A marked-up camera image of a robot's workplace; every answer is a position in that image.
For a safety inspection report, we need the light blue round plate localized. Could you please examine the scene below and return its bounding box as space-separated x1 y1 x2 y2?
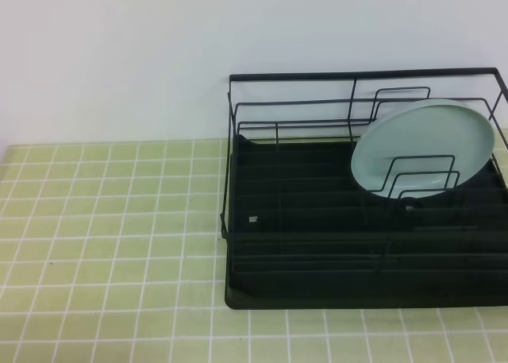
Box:
351 99 495 199

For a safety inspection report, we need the black plastic drip tray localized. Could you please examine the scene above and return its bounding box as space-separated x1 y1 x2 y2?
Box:
222 136 507 309

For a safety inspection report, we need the black wire dish rack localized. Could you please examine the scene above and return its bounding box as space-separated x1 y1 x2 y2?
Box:
219 66 508 276

